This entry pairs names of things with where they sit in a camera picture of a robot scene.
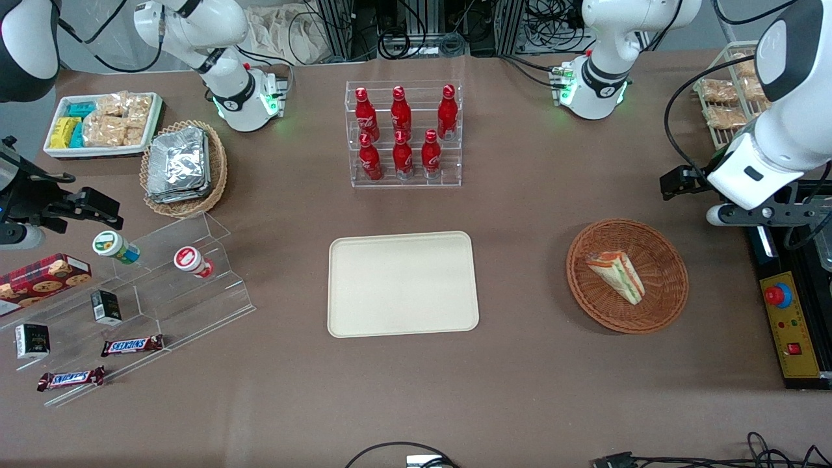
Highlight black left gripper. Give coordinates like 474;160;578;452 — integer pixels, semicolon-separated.
660;166;832;228

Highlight brown Snickers bar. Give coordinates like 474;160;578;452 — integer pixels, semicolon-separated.
100;334;165;358
36;366;106;392

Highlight triangle sandwich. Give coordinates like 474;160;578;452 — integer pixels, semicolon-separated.
584;250;647;306

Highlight oval wicker basket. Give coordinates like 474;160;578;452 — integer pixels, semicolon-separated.
139;120;229;218

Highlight clear acrylic stepped shelf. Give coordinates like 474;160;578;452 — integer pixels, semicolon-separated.
0;211;256;408

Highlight clear plastic container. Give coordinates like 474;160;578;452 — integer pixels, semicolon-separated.
815;224;832;274

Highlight white wire rack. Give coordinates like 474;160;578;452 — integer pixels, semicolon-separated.
692;40;777;151

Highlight white rectangular snack tray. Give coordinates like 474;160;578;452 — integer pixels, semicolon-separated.
43;92;164;161

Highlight yellow snack packet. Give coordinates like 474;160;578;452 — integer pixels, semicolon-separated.
50;117;79;150

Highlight black and white box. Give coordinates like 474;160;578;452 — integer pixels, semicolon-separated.
14;322;51;361

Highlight red cookie box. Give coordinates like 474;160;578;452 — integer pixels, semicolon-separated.
0;253;92;317

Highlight red cola bottle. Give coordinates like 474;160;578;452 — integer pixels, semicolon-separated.
391;86;413;138
354;87;380;140
393;130;414;180
358;133;383;181
437;84;459;140
421;129;443;179

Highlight small black box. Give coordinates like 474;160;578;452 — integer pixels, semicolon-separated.
90;290;123;326

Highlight black yellow control box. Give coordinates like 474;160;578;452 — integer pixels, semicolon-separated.
744;185;832;391

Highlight black cable with plug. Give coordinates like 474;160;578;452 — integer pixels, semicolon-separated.
590;431;832;468

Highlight aluminium frame post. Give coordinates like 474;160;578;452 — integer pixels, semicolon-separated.
317;0;356;63
495;0;527;57

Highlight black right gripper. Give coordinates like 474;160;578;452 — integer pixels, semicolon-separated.
0;136;125;235

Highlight black cable bundle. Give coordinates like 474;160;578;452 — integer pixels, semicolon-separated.
355;0;498;61

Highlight black looped cable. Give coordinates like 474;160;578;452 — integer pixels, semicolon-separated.
344;441;460;468

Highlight round brown wicker basket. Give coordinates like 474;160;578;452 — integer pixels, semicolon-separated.
565;218;690;335

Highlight beige plastic tray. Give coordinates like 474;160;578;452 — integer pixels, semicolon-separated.
328;231;480;339

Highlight beige cloth bag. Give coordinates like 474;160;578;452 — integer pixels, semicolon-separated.
244;3;327;66

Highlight silver foil packets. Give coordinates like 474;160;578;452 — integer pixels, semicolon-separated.
146;126;213;204

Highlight red lid cup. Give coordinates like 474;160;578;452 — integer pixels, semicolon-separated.
173;246;216;280

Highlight clear acrylic bottle rack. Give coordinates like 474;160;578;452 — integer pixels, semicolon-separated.
345;80;463;189

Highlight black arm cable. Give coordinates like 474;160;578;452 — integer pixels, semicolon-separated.
664;55;775;183

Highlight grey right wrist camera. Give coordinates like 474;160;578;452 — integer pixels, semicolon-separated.
0;223;46;252

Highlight green lid cup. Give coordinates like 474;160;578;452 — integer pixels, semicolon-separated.
92;230;141;265

